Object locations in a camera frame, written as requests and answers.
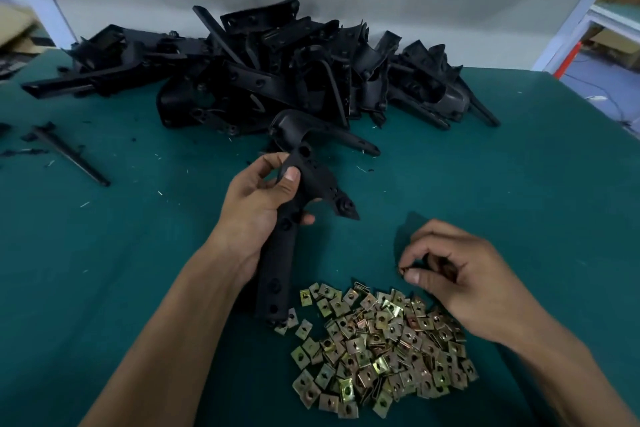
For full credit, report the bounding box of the person's right hand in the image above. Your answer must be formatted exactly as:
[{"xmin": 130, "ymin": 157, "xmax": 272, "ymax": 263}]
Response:
[{"xmin": 398, "ymin": 220, "xmax": 541, "ymax": 348}]

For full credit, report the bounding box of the person's left hand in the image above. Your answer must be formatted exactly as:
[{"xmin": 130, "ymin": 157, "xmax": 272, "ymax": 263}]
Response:
[{"xmin": 205, "ymin": 151, "xmax": 317, "ymax": 283}]

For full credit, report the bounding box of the black plastic bracket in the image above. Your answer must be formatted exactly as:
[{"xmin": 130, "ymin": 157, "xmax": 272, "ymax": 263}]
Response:
[
  {"xmin": 455, "ymin": 76, "xmax": 501, "ymax": 127},
  {"xmin": 255, "ymin": 141, "xmax": 359, "ymax": 323}
]

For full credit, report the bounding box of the pile of brass clip nuts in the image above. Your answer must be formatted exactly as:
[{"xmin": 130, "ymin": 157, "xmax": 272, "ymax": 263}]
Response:
[{"xmin": 275, "ymin": 280, "xmax": 479, "ymax": 420}]

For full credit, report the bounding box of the pile of black plastic brackets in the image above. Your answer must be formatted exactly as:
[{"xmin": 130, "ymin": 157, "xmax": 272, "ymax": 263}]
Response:
[{"xmin": 22, "ymin": 0, "xmax": 501, "ymax": 157}]

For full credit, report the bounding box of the person's left forearm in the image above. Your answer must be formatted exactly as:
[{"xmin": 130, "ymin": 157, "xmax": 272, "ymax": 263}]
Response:
[{"xmin": 82, "ymin": 242, "xmax": 251, "ymax": 427}]

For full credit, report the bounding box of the green table cloth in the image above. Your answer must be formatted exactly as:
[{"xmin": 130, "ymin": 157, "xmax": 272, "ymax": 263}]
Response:
[{"xmin": 0, "ymin": 49, "xmax": 640, "ymax": 427}]

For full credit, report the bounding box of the thin black plastic strip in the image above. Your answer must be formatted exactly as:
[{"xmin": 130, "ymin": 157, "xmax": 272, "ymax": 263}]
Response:
[{"xmin": 30, "ymin": 123, "xmax": 111, "ymax": 187}]

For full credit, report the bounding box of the brown cardboard box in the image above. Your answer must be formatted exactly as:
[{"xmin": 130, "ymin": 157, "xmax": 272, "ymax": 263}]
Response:
[{"xmin": 590, "ymin": 29, "xmax": 640, "ymax": 67}]

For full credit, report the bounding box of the brown cardboard piece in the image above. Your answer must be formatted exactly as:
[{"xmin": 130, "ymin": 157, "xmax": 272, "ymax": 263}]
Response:
[{"xmin": 0, "ymin": 3, "xmax": 36, "ymax": 53}]

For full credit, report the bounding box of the white metal rack frame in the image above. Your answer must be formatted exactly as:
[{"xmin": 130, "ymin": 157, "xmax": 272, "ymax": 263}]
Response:
[{"xmin": 532, "ymin": 0, "xmax": 640, "ymax": 133}]

